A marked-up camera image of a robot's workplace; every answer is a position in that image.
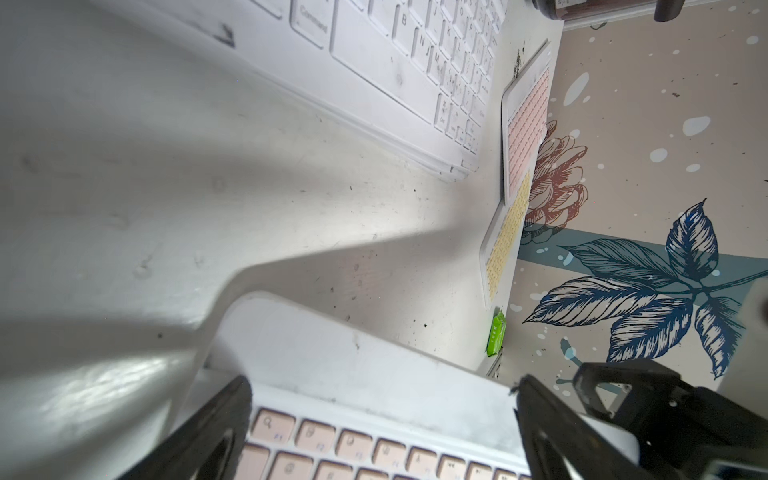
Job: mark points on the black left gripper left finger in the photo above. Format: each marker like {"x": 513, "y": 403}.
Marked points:
{"x": 208, "y": 444}

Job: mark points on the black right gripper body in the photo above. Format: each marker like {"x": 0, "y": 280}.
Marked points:
{"x": 687, "y": 432}

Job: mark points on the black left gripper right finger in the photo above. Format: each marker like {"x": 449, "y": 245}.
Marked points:
{"x": 559, "y": 443}

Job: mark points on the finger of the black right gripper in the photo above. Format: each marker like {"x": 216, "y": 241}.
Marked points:
{"x": 624, "y": 396}

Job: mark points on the pink keyboard front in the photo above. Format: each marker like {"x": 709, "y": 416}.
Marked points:
{"x": 330, "y": 401}

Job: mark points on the pink keyboard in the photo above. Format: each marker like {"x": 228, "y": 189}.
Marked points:
{"x": 330, "y": 401}
{"x": 524, "y": 111}

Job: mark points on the white keyboard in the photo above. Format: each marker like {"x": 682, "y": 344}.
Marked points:
{"x": 415, "y": 75}

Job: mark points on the green packet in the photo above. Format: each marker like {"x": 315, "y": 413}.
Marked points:
{"x": 496, "y": 334}

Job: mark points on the yellow keyboard right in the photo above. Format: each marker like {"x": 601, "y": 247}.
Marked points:
{"x": 499, "y": 248}

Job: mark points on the pink keyboard right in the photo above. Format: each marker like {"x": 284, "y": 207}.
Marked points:
{"x": 524, "y": 111}

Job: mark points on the steel rice cooker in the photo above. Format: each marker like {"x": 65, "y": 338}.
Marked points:
{"x": 567, "y": 10}

